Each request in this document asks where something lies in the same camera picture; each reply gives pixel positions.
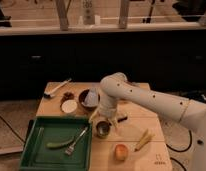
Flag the light blue cup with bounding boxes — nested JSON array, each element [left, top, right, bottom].
[[84, 88, 99, 107]]

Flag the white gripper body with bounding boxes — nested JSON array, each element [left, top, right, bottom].
[[89, 100, 117, 122]]

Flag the dark metal cup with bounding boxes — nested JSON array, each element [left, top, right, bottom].
[[96, 121, 110, 131]]

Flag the green cup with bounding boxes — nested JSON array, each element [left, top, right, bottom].
[[97, 130, 110, 139]]

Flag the silver fork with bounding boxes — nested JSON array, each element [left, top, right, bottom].
[[65, 127, 88, 156]]

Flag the peach fruit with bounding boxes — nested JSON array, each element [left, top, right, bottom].
[[114, 144, 128, 161]]

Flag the black handled tool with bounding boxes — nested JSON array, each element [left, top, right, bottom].
[[109, 116, 128, 126]]

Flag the dark brown bowl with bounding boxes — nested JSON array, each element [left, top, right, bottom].
[[79, 89, 98, 109]]

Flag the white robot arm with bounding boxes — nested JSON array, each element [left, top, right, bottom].
[[89, 72, 206, 171]]

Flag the black floor cable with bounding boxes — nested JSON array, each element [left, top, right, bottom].
[[165, 129, 193, 171]]

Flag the brown cookie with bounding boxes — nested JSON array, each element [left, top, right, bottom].
[[62, 92, 74, 101]]

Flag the white handled brush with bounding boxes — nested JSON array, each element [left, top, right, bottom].
[[43, 78, 71, 99]]

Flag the green plastic tray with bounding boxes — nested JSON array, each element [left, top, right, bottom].
[[19, 116, 92, 171]]

